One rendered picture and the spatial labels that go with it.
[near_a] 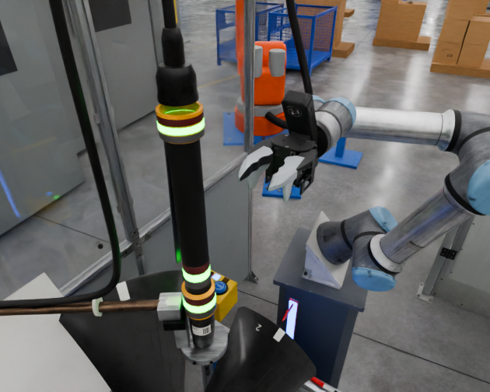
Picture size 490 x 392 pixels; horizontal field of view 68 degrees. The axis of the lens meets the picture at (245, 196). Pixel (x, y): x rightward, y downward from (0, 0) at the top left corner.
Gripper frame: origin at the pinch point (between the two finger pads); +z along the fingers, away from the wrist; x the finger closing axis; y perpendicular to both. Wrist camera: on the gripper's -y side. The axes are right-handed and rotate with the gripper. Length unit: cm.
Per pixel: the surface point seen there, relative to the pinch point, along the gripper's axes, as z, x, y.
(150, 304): 19.6, 4.7, 11.4
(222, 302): -17, 21, 60
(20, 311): 29.4, 18.3, 11.6
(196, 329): 17.3, -0.9, 15.3
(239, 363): 2.7, 2.0, 47.1
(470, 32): -734, 12, 96
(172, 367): 16.4, 6.9, 33.2
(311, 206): -215, 68, 166
